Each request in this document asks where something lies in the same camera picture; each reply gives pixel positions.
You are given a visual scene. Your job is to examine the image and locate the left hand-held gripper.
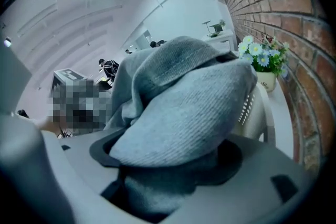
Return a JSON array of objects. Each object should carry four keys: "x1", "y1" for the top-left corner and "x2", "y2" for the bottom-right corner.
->
[{"x1": 53, "y1": 67, "x2": 89, "y2": 89}]

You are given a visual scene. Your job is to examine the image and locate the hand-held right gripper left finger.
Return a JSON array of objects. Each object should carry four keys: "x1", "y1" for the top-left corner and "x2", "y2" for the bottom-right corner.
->
[{"x1": 89, "y1": 127, "x2": 127, "y2": 168}]

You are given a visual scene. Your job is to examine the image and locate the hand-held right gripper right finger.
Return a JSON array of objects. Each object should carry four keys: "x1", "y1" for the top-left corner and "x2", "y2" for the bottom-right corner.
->
[{"x1": 193, "y1": 138, "x2": 243, "y2": 187}]

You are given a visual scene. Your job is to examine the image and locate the white perforated plastic basket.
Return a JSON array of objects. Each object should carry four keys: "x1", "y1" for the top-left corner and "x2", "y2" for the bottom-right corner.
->
[{"x1": 230, "y1": 83, "x2": 277, "y2": 144}]

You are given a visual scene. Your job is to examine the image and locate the grey-blue knit clothes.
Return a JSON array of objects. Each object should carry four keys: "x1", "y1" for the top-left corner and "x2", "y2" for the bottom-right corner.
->
[{"x1": 103, "y1": 35, "x2": 258, "y2": 217}]

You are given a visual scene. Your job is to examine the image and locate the person's head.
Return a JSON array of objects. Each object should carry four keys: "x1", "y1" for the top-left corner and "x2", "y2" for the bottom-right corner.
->
[{"x1": 48, "y1": 78, "x2": 114, "y2": 131}]

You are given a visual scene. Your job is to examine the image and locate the white pot of daisy flowers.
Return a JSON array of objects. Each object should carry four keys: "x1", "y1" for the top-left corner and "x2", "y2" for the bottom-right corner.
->
[{"x1": 237, "y1": 35, "x2": 290, "y2": 93}]

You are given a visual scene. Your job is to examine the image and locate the white cabinet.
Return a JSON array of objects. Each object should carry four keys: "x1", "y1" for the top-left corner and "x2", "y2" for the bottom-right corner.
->
[{"x1": 201, "y1": 28, "x2": 237, "y2": 51}]

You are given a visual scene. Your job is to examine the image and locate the green model plane ornament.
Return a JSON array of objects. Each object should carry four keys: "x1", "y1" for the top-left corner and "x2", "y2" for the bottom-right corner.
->
[{"x1": 201, "y1": 19, "x2": 226, "y2": 38}]

